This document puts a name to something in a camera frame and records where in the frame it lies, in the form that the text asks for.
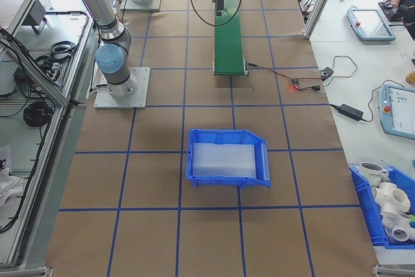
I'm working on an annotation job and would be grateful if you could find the black power brick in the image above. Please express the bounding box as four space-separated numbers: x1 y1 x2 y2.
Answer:
12 68 29 85

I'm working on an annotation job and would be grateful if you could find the white cloth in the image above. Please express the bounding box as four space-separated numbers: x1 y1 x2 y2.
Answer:
0 145 24 208

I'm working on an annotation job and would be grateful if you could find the light blue teach pendant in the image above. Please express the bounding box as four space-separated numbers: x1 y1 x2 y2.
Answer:
377 82 415 137
346 6 397 43

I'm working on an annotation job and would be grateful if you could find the blue bin with fittings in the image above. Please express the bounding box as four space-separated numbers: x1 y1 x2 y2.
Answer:
348 163 415 249

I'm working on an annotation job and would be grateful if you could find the aluminium profile bar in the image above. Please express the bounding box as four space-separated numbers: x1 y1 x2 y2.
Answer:
372 264 415 277
0 266 53 277

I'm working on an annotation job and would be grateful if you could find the red conveyor wire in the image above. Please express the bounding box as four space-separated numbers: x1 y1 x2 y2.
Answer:
248 62 294 83

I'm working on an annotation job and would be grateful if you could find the green conveyor belt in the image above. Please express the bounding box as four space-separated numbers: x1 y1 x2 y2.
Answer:
212 0 250 77

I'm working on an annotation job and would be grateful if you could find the black handheld controller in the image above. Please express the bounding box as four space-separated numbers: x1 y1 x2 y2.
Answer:
379 0 406 27

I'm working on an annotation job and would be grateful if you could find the blue storage bin with foam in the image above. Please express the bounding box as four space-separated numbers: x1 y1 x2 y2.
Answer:
185 128 272 189

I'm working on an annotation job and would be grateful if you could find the metal bar frame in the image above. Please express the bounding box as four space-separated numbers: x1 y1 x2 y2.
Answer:
0 0 101 268

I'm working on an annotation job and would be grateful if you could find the white mug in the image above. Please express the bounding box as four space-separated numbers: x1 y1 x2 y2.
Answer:
359 162 390 184

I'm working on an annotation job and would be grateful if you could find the grey metal box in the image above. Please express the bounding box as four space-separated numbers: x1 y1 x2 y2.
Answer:
21 0 49 35

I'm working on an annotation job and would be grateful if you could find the white pvc pipe fitting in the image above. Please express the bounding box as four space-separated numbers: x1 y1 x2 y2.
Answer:
381 211 415 244
371 181 412 215

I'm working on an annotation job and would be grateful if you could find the white foam insert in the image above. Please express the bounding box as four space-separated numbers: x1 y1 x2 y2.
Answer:
191 141 263 176

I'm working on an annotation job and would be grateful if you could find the black power adapter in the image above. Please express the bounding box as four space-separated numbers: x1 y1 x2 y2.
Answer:
329 103 366 122

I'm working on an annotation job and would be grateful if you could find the white power strip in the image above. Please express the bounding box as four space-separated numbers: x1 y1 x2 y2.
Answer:
47 61 64 78

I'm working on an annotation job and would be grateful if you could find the power strip with plugs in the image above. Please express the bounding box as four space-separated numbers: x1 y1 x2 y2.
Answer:
296 0 317 21

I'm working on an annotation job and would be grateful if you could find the aluminium post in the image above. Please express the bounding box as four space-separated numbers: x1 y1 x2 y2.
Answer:
302 0 338 40

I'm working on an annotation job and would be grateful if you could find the black cable coil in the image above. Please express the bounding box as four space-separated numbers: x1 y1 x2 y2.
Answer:
50 42 80 56
23 100 54 128

